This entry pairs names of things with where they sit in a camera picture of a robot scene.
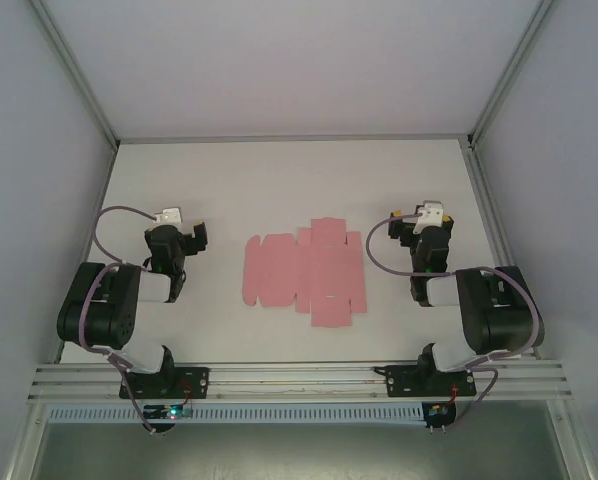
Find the pink paper box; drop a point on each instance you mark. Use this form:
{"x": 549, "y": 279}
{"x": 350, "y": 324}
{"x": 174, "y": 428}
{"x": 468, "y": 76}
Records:
{"x": 324, "y": 270}

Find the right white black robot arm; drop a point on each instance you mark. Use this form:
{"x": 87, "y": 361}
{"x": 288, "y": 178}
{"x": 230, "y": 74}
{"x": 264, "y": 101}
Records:
{"x": 499, "y": 320}

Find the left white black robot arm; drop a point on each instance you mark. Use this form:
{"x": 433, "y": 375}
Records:
{"x": 104, "y": 310}

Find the circuit board with yellow part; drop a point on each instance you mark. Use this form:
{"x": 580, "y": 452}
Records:
{"x": 438, "y": 411}

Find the circuit board with green light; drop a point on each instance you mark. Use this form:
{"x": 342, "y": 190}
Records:
{"x": 171, "y": 412}

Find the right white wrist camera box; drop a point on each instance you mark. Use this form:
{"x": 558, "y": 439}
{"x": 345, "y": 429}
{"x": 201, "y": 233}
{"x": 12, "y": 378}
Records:
{"x": 429, "y": 217}

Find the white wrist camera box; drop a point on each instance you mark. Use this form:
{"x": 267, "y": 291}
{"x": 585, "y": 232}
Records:
{"x": 429, "y": 217}
{"x": 170, "y": 215}

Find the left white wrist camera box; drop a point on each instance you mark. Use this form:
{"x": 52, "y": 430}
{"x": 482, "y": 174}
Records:
{"x": 170, "y": 215}

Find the aluminium side frame rail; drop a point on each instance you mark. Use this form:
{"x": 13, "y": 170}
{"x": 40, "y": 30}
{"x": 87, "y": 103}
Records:
{"x": 91, "y": 240}
{"x": 496, "y": 240}

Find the aluminium rear frame bar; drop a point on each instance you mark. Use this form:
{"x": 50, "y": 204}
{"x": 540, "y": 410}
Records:
{"x": 289, "y": 138}

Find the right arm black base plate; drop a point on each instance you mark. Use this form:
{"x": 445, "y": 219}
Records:
{"x": 399, "y": 382}

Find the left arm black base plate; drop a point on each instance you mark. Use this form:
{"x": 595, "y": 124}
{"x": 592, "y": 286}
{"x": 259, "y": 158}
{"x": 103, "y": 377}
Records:
{"x": 196, "y": 382}

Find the aluminium frame post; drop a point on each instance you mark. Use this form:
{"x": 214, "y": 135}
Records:
{"x": 511, "y": 75}
{"x": 79, "y": 80}

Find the aluminium mounting rail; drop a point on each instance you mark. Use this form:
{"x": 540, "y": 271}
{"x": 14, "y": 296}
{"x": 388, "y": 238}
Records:
{"x": 299, "y": 382}

